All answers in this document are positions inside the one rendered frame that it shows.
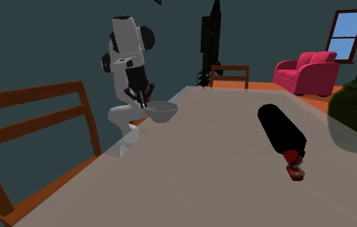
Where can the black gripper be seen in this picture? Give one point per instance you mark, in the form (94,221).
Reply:
(136,79)

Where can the black television on stand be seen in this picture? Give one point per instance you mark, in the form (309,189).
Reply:
(211,37)

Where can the black bottle with red cap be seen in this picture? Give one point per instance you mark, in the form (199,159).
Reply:
(281,130)

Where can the green glass jar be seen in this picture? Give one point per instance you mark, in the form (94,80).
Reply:
(354,116)

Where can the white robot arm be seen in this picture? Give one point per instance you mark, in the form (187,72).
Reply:
(124,37)

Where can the pink sofa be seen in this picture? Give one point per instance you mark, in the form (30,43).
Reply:
(310,75)

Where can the small wooden chair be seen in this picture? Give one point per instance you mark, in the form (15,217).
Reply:
(229,68)

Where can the wooden chair with slatted back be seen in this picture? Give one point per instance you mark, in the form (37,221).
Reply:
(33,124)

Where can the grey bowl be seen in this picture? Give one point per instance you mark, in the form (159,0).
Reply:
(163,112)

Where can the window with dark red frame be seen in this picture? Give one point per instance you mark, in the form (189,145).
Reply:
(345,33)

